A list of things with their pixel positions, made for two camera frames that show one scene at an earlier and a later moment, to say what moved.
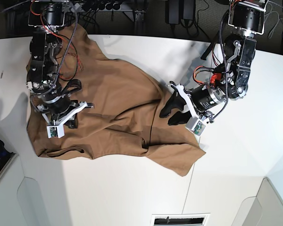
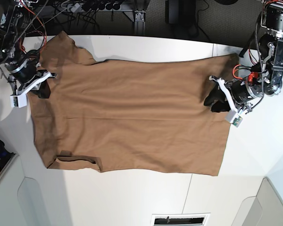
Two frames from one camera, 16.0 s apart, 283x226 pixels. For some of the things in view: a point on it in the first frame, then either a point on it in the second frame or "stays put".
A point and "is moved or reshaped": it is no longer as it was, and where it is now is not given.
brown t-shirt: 125,119 is moved or reshaped
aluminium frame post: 139,29 stays put
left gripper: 59,110 -> 25,74
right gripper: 200,99 -> 239,93
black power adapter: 172,12 stays put
